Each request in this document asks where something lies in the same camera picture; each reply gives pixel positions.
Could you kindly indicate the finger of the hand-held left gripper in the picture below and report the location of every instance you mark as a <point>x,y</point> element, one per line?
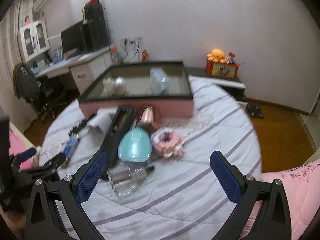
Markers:
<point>25,154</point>
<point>53,162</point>

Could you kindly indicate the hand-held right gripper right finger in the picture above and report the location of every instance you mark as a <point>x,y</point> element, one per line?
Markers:
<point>226,177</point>

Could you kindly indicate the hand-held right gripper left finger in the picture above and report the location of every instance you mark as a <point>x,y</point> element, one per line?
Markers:
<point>92,177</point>

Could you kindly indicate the blue packet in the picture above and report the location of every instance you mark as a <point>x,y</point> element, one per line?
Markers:
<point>71,145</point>

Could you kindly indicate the clear glass cup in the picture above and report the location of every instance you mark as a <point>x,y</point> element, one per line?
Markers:
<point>125,180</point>

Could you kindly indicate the black comb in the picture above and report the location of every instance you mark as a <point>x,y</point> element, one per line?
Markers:
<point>81,125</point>

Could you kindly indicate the teal egg-shaped case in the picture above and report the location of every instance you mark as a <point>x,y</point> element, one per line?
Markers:
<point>135,143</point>

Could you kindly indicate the long black case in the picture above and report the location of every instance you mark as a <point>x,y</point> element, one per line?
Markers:
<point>117,127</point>

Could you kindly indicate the small pink white toy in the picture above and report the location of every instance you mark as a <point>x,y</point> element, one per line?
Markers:
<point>176,147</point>

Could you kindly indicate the round pink patterned packet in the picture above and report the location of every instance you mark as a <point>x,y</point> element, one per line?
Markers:
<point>161,137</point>

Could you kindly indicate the rose gold tumbler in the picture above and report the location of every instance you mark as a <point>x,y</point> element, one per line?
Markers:
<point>147,117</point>

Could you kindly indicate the pink organizer box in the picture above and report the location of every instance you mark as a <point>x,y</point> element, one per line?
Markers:
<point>137,107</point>

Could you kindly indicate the clear heart-shaped plastic stand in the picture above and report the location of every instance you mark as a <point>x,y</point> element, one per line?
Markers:
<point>53,150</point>

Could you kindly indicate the pink plush blanket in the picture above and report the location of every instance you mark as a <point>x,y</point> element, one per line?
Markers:
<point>18,142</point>

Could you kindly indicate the black office chair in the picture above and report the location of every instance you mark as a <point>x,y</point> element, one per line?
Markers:
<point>50,92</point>

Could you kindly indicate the black floor scale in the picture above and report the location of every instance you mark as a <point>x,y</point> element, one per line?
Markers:
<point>255,111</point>

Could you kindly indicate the grey jacket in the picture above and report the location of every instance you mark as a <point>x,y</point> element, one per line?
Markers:
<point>25,80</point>

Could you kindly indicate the pink quilt with writing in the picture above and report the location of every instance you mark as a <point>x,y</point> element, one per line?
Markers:
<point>300,192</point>

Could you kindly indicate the white desk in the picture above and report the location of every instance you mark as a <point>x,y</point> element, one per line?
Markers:
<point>82,75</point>

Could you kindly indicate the small white figurine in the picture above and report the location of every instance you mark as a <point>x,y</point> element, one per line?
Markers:
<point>109,86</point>

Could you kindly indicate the blue boxes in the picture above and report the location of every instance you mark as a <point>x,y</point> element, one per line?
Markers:
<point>57,55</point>

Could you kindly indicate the red printed box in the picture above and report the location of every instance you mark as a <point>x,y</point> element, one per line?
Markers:
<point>222,70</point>

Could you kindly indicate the black nightstand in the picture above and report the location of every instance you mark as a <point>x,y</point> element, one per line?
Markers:
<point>200,72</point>

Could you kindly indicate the beige curtain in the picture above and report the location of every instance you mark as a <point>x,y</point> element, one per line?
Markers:
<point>10,42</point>

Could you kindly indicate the white hutch cabinet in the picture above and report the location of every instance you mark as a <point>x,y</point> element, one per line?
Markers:
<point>41,40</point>

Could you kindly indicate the clear tissue pack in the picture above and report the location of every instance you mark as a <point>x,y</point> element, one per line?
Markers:
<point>159,80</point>

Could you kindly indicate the orange octopus plush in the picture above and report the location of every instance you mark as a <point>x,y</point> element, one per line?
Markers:
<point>216,56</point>

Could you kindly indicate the orange-capped clear bottle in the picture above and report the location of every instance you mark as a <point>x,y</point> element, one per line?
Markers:
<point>114,56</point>

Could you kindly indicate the black monitor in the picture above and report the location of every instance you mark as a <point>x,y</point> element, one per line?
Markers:
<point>72,38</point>

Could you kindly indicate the small doll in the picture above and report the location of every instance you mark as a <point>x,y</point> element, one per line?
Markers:
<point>27,21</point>

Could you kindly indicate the orange figurine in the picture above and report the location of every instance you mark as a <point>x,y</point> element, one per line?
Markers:
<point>145,55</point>

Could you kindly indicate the black computer tower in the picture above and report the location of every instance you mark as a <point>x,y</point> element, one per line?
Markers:
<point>96,36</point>

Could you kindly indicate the black boxes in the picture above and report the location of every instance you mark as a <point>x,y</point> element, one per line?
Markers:
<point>92,12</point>

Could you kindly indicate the white bed frame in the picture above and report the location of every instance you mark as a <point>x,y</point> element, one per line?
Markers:
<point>27,141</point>

